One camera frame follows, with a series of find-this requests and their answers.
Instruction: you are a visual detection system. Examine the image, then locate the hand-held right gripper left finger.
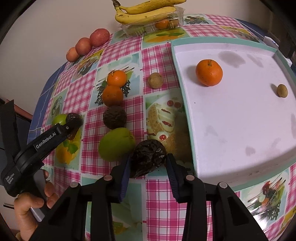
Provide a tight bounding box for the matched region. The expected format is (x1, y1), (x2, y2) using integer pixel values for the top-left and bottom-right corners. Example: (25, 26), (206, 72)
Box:
(32, 156), (133, 241)

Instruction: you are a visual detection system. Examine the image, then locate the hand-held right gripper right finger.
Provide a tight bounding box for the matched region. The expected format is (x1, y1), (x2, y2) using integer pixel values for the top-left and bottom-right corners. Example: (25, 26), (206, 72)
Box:
(165, 153), (269, 241)

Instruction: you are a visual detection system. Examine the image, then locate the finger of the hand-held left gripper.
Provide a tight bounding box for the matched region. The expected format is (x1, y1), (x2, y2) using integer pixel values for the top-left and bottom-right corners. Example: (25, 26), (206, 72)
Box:
(60, 123), (82, 140)

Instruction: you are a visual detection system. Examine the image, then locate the small dark passion fruit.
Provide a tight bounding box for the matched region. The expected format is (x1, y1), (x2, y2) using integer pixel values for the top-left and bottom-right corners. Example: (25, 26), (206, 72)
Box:
(65, 113), (84, 130)

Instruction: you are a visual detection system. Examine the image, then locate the small green fruit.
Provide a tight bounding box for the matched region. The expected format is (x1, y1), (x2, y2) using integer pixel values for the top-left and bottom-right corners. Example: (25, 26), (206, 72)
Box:
(52, 113), (68, 127)

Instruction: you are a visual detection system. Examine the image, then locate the large wrinkled dark passion fruit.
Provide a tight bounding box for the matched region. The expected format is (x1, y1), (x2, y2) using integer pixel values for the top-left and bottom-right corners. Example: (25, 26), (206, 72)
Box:
(129, 140), (167, 179)

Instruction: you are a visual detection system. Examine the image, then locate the large green apple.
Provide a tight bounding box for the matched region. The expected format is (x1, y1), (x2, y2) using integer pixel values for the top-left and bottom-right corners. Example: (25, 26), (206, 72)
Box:
(98, 127), (136, 162)

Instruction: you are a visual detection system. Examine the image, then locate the round dark passion fruit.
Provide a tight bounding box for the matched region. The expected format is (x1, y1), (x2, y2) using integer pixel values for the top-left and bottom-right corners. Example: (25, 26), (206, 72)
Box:
(103, 106), (127, 130)

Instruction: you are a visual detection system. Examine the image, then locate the orange tangerine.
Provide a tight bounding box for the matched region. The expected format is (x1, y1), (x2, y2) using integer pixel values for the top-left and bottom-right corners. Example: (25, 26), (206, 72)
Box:
(107, 70), (128, 87)
(102, 85), (124, 107)

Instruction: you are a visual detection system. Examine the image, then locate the white tray with teal rim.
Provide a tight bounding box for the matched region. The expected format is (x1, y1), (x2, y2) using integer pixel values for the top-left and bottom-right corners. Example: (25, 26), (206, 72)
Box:
(171, 37), (296, 193)

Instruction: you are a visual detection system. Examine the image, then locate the person's left hand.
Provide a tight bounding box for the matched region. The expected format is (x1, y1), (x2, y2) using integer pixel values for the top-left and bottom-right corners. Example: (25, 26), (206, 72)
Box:
(14, 170), (59, 241)

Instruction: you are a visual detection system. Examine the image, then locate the blue cloth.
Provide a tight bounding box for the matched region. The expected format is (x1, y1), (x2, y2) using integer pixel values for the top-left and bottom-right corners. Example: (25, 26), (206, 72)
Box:
(27, 67), (65, 144)

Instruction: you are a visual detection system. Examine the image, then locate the small orange-red apple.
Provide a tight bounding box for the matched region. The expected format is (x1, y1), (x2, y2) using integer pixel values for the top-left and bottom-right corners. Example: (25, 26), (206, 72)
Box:
(66, 47), (80, 62)

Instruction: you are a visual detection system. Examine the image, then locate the red apple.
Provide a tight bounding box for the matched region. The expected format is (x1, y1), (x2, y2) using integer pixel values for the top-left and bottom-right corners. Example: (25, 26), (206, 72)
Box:
(75, 37), (92, 56)
(90, 28), (110, 47)

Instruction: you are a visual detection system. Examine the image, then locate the large orange with stem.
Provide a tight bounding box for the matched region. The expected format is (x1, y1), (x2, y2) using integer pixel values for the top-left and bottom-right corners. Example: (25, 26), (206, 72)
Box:
(195, 59), (223, 87)

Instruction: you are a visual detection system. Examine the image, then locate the pink checkered printed tablecloth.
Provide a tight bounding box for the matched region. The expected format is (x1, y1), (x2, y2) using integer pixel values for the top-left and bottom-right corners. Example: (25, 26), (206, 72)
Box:
(27, 14), (296, 241)

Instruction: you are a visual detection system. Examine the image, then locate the green fruit in container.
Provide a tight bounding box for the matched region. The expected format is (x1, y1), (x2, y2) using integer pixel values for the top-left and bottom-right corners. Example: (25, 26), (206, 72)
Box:
(128, 25), (146, 36)

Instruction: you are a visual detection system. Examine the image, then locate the clear plastic container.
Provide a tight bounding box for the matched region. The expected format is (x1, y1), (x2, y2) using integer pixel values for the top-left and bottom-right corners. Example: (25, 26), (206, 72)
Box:
(121, 7), (185, 37)

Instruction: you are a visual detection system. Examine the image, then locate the bunch of yellow bananas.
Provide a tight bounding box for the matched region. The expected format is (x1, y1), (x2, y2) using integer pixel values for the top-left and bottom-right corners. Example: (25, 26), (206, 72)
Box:
(112, 0), (186, 15)

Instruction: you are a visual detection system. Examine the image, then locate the small white box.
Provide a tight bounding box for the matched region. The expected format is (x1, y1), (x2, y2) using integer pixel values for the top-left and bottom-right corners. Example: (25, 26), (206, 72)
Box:
(264, 36), (278, 50)

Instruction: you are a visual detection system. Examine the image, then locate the dark grey object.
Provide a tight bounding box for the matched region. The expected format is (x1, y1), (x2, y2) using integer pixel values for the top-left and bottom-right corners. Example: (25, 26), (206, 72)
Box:
(279, 28), (296, 59)

